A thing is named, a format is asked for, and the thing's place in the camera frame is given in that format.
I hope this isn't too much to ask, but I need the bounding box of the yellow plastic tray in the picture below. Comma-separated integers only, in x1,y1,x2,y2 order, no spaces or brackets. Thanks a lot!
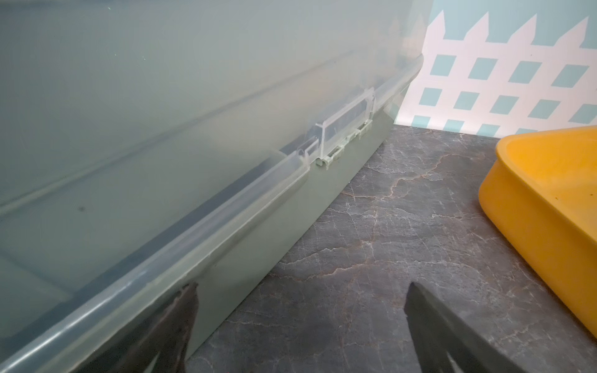
479,126,596,334

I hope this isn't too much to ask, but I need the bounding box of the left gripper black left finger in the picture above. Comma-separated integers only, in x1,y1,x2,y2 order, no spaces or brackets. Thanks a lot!
79,282,199,372

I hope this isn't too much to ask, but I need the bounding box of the translucent green storage box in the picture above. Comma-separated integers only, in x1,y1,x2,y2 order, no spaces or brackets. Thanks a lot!
1,1,433,372

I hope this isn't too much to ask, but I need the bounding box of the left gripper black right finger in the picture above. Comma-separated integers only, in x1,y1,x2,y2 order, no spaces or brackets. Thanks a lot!
404,282,523,372

